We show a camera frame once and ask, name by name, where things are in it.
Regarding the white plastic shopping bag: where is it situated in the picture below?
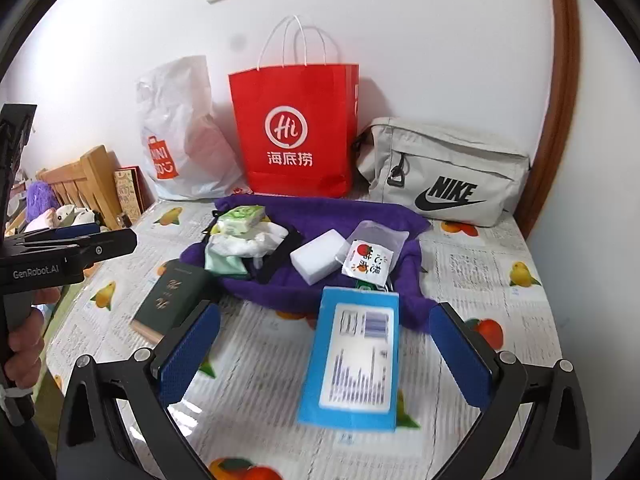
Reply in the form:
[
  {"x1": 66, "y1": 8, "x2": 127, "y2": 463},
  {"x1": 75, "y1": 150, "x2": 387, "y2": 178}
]
[{"x1": 136, "y1": 55, "x2": 248, "y2": 201}]

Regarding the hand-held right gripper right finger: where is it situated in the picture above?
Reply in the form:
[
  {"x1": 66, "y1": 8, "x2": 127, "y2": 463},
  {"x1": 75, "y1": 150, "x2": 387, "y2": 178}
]
[{"x1": 429, "y1": 303, "x2": 593, "y2": 480}]

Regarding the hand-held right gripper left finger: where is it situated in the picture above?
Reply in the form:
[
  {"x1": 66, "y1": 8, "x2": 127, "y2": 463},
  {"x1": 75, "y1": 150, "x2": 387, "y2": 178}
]
[{"x1": 56, "y1": 302, "x2": 222, "y2": 480}]

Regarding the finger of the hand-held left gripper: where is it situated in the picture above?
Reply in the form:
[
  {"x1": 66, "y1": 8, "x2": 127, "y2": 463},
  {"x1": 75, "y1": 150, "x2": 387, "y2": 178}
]
[
  {"x1": 15, "y1": 224, "x2": 103, "y2": 243},
  {"x1": 75, "y1": 229, "x2": 138, "y2": 272}
]

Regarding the green and white packet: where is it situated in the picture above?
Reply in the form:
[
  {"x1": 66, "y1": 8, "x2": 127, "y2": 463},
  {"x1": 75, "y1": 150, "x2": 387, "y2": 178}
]
[{"x1": 355, "y1": 279, "x2": 398, "y2": 294}]

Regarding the black fabric strip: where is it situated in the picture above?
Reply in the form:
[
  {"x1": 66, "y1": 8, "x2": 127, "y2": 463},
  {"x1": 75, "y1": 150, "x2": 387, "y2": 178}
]
[{"x1": 257, "y1": 227, "x2": 302, "y2": 283}]

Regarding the wooden headboard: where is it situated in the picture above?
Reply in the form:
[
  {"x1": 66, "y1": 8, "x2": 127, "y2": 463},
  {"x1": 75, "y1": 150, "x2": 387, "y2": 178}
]
[{"x1": 37, "y1": 145, "x2": 126, "y2": 231}]

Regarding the white sponge block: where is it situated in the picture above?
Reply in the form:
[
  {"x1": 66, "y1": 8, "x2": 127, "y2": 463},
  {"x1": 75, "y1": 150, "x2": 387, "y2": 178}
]
[{"x1": 290, "y1": 229, "x2": 351, "y2": 276}]

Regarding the clear zip bag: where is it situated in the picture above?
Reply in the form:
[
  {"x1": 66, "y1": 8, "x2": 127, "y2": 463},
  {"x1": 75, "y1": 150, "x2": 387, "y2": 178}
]
[{"x1": 341, "y1": 220, "x2": 408, "y2": 281}]

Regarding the wooden door frame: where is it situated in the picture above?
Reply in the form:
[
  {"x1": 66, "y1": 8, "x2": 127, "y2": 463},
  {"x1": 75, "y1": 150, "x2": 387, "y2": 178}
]
[{"x1": 515, "y1": 0, "x2": 581, "y2": 241}]

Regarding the purple plush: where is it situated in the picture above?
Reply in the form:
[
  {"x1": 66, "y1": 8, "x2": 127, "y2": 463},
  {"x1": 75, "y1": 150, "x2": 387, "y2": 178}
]
[{"x1": 25, "y1": 180, "x2": 61, "y2": 226}]

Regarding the beige waist bag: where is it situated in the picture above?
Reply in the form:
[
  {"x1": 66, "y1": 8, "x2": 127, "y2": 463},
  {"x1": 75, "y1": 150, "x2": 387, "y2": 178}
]
[{"x1": 354, "y1": 117, "x2": 532, "y2": 228}]

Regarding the pale green wet wipes packet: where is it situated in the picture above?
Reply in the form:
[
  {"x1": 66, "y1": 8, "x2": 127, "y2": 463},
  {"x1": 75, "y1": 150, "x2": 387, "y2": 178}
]
[{"x1": 217, "y1": 205, "x2": 267, "y2": 237}]

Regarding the blue cardboard box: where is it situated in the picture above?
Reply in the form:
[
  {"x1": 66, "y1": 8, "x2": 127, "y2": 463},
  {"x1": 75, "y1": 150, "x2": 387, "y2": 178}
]
[{"x1": 297, "y1": 286, "x2": 401, "y2": 432}]

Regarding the dark green tin box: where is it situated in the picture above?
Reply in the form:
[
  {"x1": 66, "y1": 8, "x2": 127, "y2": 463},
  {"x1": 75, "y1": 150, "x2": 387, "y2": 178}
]
[{"x1": 131, "y1": 259, "x2": 223, "y2": 345}]

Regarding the fruit print tablecloth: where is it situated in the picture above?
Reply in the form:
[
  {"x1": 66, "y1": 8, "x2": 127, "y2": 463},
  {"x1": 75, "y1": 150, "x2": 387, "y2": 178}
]
[{"x1": 42, "y1": 197, "x2": 576, "y2": 480}]

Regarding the red paper bag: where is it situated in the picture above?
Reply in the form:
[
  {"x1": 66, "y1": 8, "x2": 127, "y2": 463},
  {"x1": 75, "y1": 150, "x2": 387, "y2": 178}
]
[{"x1": 228, "y1": 15, "x2": 360, "y2": 198}]

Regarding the purple towel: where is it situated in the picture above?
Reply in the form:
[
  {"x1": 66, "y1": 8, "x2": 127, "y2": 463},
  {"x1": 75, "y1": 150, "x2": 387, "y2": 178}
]
[{"x1": 180, "y1": 195, "x2": 438, "y2": 333}]

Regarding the white floral plush pillow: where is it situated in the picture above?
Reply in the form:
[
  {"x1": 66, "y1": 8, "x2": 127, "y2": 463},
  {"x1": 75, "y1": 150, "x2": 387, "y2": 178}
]
[{"x1": 52, "y1": 205, "x2": 108, "y2": 231}]

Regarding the person's left hand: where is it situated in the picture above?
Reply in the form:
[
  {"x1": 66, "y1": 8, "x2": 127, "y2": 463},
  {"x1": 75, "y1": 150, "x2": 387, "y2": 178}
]
[{"x1": 7, "y1": 287, "x2": 62, "y2": 390}]

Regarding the decorated notebook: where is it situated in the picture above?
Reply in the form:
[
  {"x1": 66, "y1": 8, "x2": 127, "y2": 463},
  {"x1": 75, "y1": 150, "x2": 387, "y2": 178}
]
[{"x1": 114, "y1": 165, "x2": 156, "y2": 221}]

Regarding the red and white snack sachet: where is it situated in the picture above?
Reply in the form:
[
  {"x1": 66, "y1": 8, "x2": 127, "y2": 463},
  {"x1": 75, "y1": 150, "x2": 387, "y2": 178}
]
[{"x1": 341, "y1": 240, "x2": 394, "y2": 279}]

